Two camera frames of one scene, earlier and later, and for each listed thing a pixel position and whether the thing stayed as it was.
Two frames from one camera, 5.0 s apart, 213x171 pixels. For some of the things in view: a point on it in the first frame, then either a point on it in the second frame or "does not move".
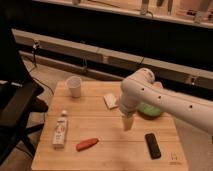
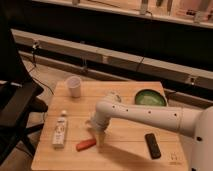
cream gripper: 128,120 to 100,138
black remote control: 153,146 does not move
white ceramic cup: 74,84 does not move
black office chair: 19,99 does not move
